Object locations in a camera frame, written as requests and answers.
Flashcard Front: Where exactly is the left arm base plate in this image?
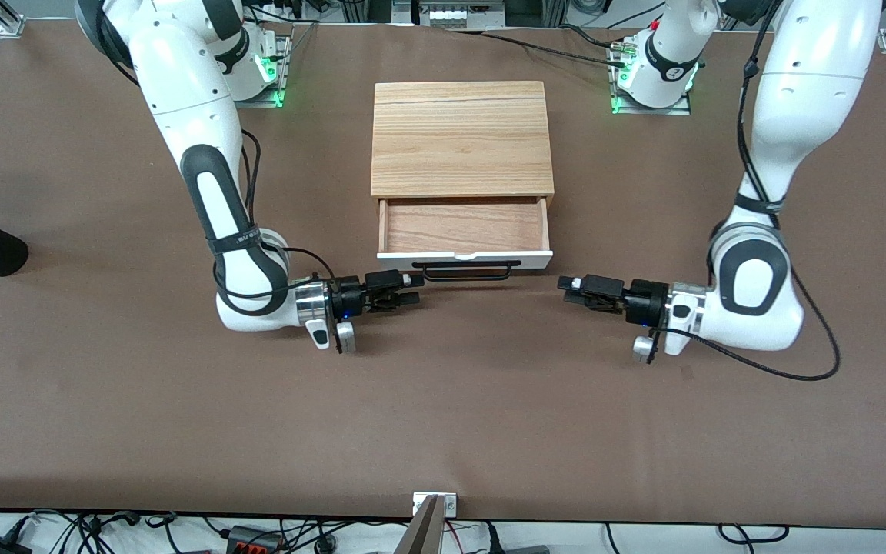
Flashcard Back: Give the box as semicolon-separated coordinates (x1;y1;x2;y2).
610;37;693;117

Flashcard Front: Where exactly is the black and red power strip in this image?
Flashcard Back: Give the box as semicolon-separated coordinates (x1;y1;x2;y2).
223;525;288;554

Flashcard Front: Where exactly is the white drawer with black handle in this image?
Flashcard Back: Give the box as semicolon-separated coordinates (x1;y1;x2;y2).
375;197;555;282

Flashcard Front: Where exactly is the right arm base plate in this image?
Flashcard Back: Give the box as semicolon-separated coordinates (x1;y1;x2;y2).
239;32;291;109

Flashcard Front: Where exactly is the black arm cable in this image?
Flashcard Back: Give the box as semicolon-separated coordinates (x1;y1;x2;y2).
93;0;340;302
647;0;843;382

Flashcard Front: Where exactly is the brown camera mount beam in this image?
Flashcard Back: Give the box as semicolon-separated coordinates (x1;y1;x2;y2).
392;495;445;554

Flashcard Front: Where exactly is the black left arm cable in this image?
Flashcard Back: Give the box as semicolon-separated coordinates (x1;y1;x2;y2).
647;0;843;382

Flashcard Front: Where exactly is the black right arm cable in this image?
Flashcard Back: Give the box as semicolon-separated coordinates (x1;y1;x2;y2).
93;0;340;302

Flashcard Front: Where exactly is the silver metal bracket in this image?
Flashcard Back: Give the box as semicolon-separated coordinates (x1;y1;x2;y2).
412;492;458;518

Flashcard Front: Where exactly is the white power strip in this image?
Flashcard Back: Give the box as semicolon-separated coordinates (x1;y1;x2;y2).
419;0;508;32

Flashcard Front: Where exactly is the wooden drawer cabinet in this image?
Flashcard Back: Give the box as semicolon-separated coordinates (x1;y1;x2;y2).
370;81;556;210

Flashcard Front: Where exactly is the thick black cable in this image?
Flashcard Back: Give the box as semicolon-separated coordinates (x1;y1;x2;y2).
443;28;628;67

